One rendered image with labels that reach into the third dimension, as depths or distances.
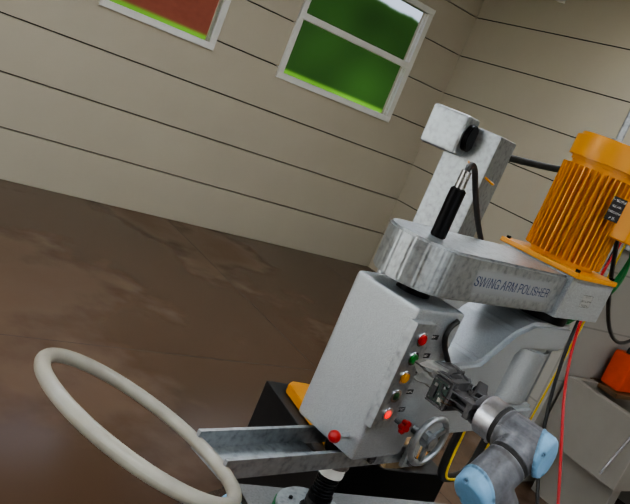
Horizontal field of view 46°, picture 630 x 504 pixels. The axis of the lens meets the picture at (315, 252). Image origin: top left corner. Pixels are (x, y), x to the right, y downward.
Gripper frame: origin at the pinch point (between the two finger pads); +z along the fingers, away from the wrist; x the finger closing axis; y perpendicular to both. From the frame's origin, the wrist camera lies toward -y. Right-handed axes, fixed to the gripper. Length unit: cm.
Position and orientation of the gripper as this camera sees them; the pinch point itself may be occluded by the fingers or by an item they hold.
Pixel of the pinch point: (421, 364)
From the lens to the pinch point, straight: 175.5
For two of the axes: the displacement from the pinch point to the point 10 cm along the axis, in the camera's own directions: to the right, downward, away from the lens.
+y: -6.8, -1.2, -7.2
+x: -3.8, 9.0, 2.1
